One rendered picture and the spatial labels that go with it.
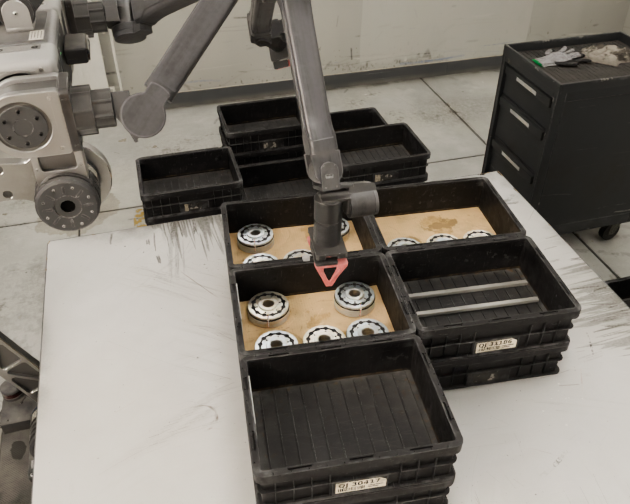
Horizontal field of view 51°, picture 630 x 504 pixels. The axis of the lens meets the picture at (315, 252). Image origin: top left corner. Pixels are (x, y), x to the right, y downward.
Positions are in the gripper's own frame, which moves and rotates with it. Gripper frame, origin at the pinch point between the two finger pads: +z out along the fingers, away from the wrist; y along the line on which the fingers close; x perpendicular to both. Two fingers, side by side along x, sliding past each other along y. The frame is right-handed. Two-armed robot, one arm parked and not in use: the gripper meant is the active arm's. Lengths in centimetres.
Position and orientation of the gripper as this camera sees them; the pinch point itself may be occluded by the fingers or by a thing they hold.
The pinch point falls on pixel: (326, 273)
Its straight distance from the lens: 142.0
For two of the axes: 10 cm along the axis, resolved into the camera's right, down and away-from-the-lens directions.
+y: -1.9, -6.0, 7.8
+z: -0.1, 7.9, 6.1
